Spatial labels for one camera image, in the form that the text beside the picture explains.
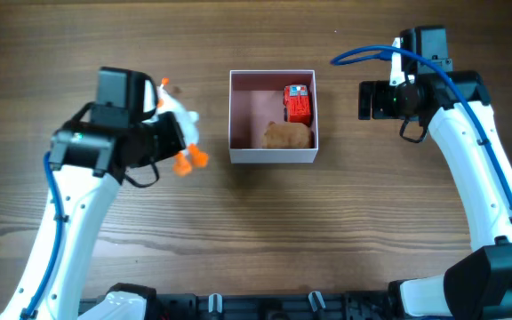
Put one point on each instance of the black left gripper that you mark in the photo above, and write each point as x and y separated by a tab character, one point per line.
172	138

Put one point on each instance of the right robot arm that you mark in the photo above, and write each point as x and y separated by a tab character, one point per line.
454	109

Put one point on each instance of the brown plush bear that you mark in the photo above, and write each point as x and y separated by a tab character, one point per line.
286	136

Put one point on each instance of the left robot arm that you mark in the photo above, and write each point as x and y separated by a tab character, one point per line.
132	122

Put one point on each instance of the red toy fire truck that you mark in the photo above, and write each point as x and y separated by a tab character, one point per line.
297	105

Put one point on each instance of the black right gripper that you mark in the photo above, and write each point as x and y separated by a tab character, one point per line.
365	100

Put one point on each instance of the white yellow plush duck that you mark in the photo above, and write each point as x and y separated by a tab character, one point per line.
191	156

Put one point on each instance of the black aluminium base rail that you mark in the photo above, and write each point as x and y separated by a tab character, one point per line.
313	305

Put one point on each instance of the pink lined white box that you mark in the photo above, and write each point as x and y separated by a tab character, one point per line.
256	98

